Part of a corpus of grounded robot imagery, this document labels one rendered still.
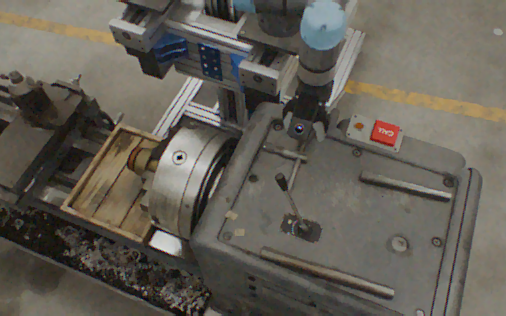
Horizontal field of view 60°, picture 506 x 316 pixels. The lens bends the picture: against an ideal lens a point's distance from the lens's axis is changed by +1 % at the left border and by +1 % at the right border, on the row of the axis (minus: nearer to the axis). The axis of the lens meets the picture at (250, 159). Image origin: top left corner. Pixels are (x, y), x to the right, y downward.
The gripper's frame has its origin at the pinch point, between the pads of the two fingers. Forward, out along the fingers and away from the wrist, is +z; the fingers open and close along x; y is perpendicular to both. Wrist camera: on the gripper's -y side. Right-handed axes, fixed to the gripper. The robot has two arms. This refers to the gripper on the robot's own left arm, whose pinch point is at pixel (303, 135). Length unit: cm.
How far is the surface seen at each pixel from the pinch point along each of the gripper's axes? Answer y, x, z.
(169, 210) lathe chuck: -25.4, 25.7, 13.3
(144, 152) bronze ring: -10.9, 42.3, 17.6
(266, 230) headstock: -24.3, -0.2, 4.1
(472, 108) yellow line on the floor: 140, -71, 130
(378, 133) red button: 9.4, -16.6, 2.9
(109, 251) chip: -31, 60, 71
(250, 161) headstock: -9.3, 10.0, 4.1
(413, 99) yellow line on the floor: 134, -37, 130
